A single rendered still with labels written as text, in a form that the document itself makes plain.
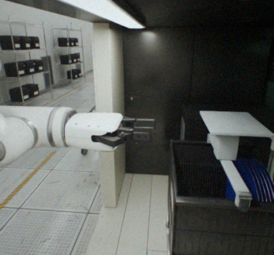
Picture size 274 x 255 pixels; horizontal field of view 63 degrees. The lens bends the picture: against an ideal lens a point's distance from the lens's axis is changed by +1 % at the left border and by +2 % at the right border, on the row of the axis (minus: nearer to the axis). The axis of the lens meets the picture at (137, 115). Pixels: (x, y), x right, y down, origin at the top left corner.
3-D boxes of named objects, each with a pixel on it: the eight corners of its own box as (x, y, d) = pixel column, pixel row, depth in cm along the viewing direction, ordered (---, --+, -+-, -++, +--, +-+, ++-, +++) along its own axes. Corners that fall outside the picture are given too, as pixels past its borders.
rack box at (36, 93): (33, 98, 484) (31, 85, 476) (21, 97, 487) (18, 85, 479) (40, 94, 512) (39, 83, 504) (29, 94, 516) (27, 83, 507)
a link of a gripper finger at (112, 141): (88, 133, 45) (114, 129, 47) (97, 150, 38) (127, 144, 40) (87, 128, 44) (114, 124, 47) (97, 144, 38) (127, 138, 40)
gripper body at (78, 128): (77, 134, 53) (124, 136, 52) (58, 155, 43) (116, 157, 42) (74, 103, 50) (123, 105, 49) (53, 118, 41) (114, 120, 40)
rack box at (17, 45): (14, 49, 419) (12, 35, 411) (-1, 49, 421) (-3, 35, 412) (23, 49, 448) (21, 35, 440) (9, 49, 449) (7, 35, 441)
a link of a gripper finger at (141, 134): (121, 140, 44) (154, 141, 44) (118, 147, 41) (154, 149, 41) (120, 125, 43) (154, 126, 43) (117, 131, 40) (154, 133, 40)
